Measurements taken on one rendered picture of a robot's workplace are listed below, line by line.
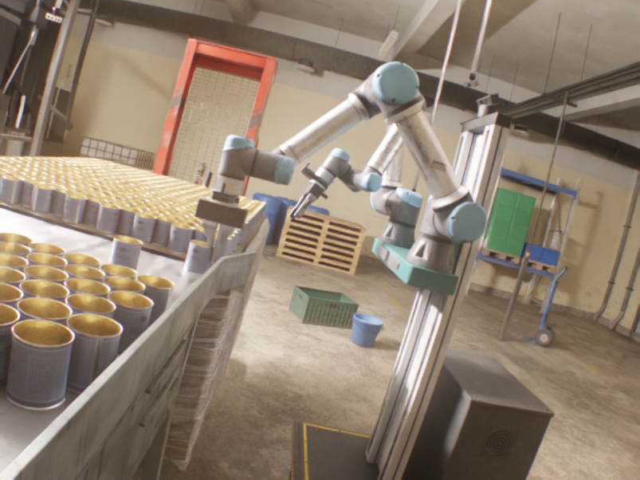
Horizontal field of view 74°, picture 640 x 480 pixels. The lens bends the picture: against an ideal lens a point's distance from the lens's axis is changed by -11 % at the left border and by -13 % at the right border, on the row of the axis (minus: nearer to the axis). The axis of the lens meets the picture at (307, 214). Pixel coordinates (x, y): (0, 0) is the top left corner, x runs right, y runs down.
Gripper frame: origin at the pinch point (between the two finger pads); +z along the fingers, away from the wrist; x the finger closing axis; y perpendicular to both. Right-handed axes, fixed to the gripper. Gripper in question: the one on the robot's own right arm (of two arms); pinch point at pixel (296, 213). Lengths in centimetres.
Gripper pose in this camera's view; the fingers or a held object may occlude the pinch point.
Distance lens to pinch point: 189.5
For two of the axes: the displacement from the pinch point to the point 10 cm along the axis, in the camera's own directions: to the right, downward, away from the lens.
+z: -6.0, 7.9, -1.2
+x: -1.8, 0.2, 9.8
